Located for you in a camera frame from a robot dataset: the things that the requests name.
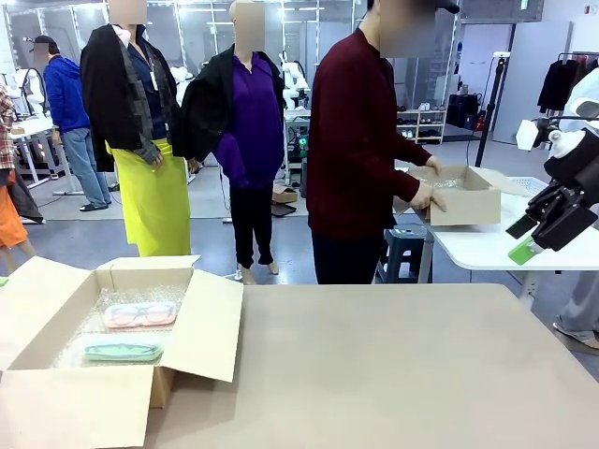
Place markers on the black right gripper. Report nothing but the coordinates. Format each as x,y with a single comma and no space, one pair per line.
580,168

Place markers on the black clothes rack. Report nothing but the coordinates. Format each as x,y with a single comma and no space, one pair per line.
566,55

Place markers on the bubble wrap in small box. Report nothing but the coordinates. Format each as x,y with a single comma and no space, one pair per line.
444,182

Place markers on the white shoe shelf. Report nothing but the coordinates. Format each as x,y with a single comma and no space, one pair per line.
423,124

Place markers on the device with green light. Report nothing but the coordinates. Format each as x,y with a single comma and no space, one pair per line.
303,141

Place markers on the person's right forearm maroon sleeve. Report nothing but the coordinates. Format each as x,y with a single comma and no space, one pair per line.
393,182

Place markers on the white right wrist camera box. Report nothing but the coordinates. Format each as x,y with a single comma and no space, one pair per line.
529,134

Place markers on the black hanging jacket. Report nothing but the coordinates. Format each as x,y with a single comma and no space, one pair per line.
557,86

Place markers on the black tripod stand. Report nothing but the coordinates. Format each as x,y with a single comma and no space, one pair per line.
491,103

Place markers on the black flat floor item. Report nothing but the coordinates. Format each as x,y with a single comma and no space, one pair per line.
283,210

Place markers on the person in light blue shirt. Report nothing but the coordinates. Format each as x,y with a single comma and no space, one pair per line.
578,299

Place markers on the large cardboard box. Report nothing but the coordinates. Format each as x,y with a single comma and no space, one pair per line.
70,407

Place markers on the mannequin with yellow apron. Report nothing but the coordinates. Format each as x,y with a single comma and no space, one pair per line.
150,196

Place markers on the small cardboard box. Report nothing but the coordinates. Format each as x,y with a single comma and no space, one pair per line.
468,208

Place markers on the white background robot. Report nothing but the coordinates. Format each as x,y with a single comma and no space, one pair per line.
28,91
292,79
180,77

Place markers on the mannequin with purple shirt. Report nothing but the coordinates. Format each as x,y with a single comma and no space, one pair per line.
252,121

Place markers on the person's right hand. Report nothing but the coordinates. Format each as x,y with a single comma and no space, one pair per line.
426,196

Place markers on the pink glasses case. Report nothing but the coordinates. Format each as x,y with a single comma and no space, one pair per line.
140,315

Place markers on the white side table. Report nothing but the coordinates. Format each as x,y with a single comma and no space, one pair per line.
477,248

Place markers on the clear bubble wrap sheet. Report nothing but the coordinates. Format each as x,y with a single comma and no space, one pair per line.
93,337

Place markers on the person's left forearm maroon sleeve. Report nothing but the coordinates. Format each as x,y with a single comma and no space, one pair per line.
414,149

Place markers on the black bags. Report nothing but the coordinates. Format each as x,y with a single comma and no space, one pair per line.
463,110

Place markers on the cardboard box on floor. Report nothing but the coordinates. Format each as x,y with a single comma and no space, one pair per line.
284,194

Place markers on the person in blue hoodie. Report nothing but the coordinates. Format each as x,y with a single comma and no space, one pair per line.
65,98

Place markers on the person in maroon sweater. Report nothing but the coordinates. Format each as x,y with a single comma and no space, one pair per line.
351,140

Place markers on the person's left hand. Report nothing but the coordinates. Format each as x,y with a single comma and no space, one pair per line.
435,164

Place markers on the mint green glasses case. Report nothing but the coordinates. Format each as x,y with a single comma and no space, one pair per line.
124,353

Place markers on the grey blue plastic stool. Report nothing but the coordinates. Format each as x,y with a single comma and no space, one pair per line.
404,252

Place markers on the white desk with metal legs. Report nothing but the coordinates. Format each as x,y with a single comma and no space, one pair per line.
28,126

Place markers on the white plastic basket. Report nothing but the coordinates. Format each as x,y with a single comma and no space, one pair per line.
519,184

